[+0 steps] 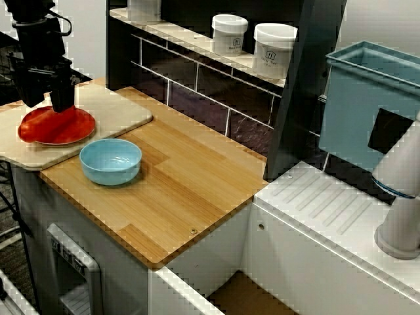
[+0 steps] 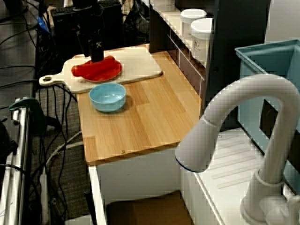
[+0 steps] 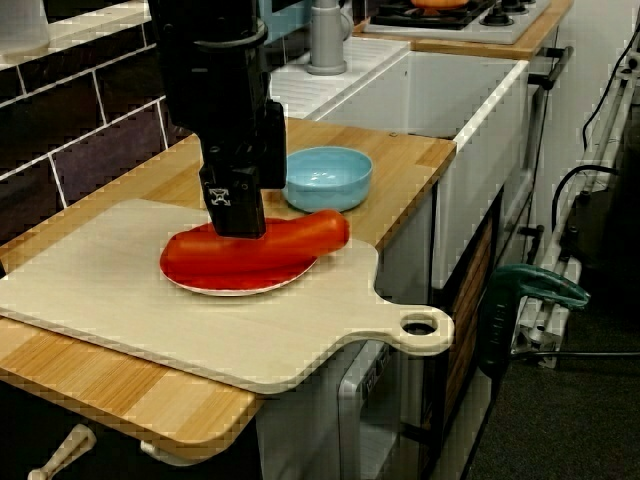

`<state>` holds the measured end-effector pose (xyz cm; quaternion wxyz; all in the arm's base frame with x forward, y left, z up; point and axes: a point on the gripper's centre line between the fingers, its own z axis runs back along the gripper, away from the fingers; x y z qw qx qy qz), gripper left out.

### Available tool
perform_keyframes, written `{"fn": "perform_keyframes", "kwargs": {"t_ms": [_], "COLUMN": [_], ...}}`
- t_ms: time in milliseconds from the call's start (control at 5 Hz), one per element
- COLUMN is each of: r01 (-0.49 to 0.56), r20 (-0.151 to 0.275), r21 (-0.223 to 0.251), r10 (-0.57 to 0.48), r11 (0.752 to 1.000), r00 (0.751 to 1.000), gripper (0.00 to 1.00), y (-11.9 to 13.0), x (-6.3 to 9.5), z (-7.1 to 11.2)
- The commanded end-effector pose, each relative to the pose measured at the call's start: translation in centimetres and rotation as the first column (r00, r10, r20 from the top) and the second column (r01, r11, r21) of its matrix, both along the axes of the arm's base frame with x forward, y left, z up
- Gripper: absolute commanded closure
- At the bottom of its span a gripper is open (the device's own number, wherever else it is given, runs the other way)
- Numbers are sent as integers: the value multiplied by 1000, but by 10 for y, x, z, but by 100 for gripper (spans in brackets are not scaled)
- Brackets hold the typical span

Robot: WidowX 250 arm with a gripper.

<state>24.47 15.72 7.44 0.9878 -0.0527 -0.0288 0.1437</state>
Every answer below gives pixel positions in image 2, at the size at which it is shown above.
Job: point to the black bulky object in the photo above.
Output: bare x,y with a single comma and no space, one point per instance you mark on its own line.
4,140

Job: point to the red toy sausage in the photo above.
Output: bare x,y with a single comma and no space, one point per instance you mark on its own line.
79,70

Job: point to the blue plastic clip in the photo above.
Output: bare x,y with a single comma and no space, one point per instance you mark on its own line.
43,25

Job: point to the black computer box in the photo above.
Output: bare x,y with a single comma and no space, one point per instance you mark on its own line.
63,30

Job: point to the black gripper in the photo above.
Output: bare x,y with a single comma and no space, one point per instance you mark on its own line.
90,25

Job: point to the green clamp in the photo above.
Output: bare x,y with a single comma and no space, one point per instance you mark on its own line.
25,102

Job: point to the blue plastic bin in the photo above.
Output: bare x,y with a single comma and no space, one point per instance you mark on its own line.
269,58

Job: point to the white lidded jar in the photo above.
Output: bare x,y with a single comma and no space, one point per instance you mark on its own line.
201,35
192,18

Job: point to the white toy kitchen unit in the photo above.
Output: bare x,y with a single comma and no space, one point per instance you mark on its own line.
140,173

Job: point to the red plate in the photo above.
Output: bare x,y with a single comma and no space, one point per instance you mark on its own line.
110,75

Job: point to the light blue bowl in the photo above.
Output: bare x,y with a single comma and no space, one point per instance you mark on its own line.
105,104

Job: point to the black rod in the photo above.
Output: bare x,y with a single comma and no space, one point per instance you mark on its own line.
90,206

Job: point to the black kitchen hutch frame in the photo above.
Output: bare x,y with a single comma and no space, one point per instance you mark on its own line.
234,35

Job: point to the pale wooden cutting board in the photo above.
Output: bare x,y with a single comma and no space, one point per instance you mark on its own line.
145,68

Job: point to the aluminium frame rail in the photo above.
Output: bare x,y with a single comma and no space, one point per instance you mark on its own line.
22,140

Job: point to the white toy faucet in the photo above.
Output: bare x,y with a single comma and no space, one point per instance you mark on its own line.
257,84

